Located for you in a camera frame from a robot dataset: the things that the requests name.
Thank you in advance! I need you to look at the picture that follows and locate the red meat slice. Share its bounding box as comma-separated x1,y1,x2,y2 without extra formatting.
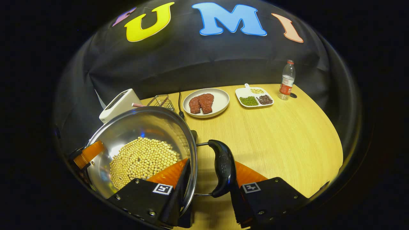
198,93,214,114
189,96,201,114

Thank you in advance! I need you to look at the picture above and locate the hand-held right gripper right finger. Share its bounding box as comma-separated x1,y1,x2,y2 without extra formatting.
230,161,310,229

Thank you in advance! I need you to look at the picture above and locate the white divided dish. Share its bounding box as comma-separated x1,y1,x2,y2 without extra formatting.
235,83,274,108

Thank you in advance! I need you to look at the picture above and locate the pile of soybeans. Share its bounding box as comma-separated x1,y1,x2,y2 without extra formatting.
109,137,181,190

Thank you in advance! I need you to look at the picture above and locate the black power cable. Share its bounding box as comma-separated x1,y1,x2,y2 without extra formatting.
178,92,185,119

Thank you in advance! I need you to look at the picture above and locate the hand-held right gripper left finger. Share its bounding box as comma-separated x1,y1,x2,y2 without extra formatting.
107,158,192,229

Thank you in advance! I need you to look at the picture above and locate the clear plastic water bottle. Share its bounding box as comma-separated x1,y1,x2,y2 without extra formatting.
278,60,296,101

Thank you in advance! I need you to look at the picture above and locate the wire mesh basket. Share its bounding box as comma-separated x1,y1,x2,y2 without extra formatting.
132,94,175,111

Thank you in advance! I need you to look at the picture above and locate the white toaster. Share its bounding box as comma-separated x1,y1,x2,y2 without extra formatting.
99,88,143,124

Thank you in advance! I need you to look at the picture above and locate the stainless steel pot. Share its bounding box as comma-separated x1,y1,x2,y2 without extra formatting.
84,106,237,221

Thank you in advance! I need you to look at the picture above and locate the round white plate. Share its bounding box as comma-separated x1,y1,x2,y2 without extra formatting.
182,88,230,119

